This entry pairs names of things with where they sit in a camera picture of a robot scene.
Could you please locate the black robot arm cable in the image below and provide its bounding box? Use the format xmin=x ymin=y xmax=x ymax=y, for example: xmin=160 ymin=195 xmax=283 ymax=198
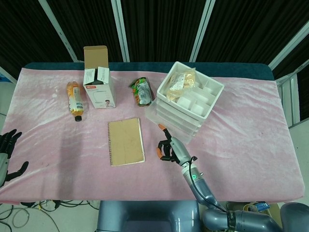
xmin=188 ymin=156 xmax=232 ymax=214

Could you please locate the black floor cable bundle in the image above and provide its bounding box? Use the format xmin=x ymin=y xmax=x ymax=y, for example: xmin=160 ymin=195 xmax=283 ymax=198
xmin=20 ymin=199 xmax=99 ymax=211

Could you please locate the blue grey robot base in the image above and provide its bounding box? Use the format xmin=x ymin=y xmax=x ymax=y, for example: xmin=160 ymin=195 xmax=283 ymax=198
xmin=96 ymin=200 xmax=202 ymax=232

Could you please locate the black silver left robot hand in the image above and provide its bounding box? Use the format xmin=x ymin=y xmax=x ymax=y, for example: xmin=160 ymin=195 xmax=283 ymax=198
xmin=0 ymin=129 xmax=29 ymax=188

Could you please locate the white metal frame post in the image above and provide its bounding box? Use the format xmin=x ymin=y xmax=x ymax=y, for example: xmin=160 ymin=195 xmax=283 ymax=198
xmin=111 ymin=0 xmax=130 ymax=62
xmin=190 ymin=0 xmax=216 ymax=62
xmin=267 ymin=19 xmax=309 ymax=70
xmin=38 ymin=0 xmax=80 ymax=62

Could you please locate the orange juice bottle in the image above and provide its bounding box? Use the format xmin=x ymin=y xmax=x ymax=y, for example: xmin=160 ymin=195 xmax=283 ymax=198
xmin=66 ymin=81 xmax=85 ymax=122

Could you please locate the white drawer organizer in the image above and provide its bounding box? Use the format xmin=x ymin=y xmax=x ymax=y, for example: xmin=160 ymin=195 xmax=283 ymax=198
xmin=156 ymin=61 xmax=225 ymax=141

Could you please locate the green orange snack packet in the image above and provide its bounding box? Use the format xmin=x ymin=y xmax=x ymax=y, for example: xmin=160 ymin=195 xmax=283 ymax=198
xmin=129 ymin=77 xmax=156 ymax=107

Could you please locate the open white cardboard box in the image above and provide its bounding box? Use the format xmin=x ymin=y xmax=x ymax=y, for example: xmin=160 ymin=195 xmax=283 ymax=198
xmin=83 ymin=45 xmax=116 ymax=109

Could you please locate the clear bag of yellow snacks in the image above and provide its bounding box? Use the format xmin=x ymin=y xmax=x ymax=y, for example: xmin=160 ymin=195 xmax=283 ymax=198
xmin=166 ymin=67 xmax=197 ymax=101

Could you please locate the black curtain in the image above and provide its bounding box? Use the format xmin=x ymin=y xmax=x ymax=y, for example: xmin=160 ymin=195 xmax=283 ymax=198
xmin=0 ymin=0 xmax=309 ymax=80

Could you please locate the brown spiral notebook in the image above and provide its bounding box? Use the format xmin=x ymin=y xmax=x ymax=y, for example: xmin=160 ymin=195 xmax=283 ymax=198
xmin=107 ymin=117 xmax=146 ymax=167

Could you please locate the pink table cloth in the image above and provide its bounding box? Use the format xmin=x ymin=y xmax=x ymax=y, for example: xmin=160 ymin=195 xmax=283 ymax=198
xmin=0 ymin=67 xmax=305 ymax=206

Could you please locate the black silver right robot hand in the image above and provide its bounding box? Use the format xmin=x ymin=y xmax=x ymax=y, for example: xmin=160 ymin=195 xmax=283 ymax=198
xmin=156 ymin=123 xmax=194 ymax=167

